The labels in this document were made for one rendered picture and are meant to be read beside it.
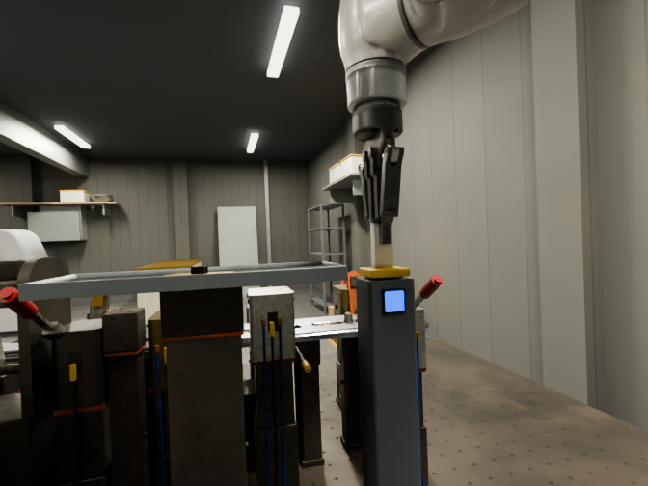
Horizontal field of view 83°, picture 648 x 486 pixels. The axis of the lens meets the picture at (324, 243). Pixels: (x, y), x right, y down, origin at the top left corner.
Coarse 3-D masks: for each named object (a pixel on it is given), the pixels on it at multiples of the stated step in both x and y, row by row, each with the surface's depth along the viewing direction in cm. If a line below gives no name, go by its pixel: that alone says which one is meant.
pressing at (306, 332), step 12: (300, 324) 88; (312, 324) 89; (336, 324) 87; (348, 324) 86; (300, 336) 77; (312, 336) 78; (324, 336) 78; (336, 336) 79; (348, 336) 80; (12, 348) 76; (144, 348) 71; (12, 360) 70
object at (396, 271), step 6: (360, 270) 57; (366, 270) 54; (372, 270) 52; (378, 270) 52; (384, 270) 53; (390, 270) 53; (396, 270) 53; (402, 270) 53; (408, 270) 53; (366, 276) 54; (372, 276) 52; (378, 276) 52; (384, 276) 53; (390, 276) 53; (396, 276) 53; (402, 276) 53
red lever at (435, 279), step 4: (432, 276) 60; (436, 276) 60; (440, 276) 60; (432, 280) 60; (436, 280) 59; (440, 280) 59; (424, 284) 62; (428, 284) 61; (432, 284) 60; (436, 284) 59; (440, 284) 59; (424, 288) 62; (428, 288) 61; (432, 288) 60; (436, 288) 60; (420, 292) 63; (424, 292) 62; (428, 292) 62; (432, 292) 61; (420, 296) 64; (424, 296) 63; (428, 296) 63; (416, 300) 66; (420, 300) 66; (416, 304) 67; (416, 308) 69; (416, 312) 69
